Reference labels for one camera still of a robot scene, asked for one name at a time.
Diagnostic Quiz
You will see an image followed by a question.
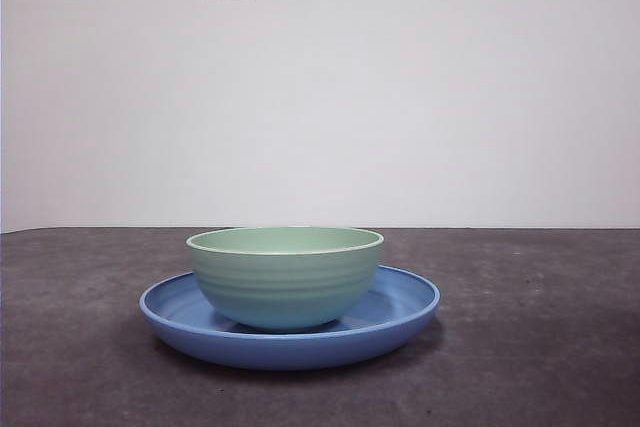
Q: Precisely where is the blue round plate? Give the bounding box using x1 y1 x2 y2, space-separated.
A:
139 264 442 372

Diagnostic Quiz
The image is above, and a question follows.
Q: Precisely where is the green ribbed bowl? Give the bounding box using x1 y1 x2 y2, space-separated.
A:
185 226 386 333

